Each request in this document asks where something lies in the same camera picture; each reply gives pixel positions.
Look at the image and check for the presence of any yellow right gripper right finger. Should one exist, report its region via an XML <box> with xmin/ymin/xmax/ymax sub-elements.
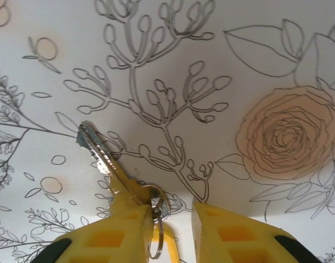
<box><xmin>191</xmin><ymin>202</ymin><xmax>322</xmax><ymax>263</ymax></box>

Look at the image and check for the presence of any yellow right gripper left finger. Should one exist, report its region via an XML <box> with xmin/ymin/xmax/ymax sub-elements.
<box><xmin>46</xmin><ymin>204</ymin><xmax>152</xmax><ymax>263</ymax></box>

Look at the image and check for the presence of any key with yellow tag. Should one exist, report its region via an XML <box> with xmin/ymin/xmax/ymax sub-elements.
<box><xmin>75</xmin><ymin>122</ymin><xmax>181</xmax><ymax>263</ymax></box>

